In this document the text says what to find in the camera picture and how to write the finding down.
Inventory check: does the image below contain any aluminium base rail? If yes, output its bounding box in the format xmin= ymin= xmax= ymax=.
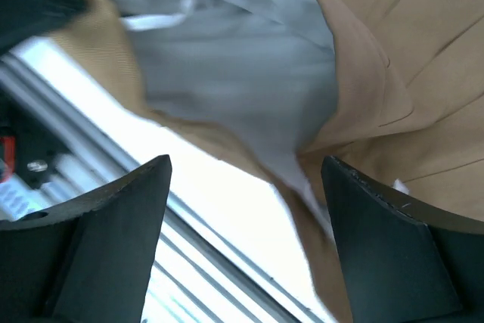
xmin=1 ymin=50 xmax=329 ymax=322

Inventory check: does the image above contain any tan pleated skirt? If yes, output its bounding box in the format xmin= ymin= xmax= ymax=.
xmin=54 ymin=0 xmax=483 ymax=322

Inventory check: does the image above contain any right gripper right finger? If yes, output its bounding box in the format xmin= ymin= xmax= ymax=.
xmin=321 ymin=157 xmax=483 ymax=322

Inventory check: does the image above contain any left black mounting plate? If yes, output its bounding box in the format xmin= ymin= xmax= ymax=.
xmin=1 ymin=98 xmax=70 ymax=189

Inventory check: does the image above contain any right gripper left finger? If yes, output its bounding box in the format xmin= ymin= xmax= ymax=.
xmin=1 ymin=155 xmax=172 ymax=322

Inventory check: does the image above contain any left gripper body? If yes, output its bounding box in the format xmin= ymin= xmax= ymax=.
xmin=1 ymin=0 xmax=88 ymax=54

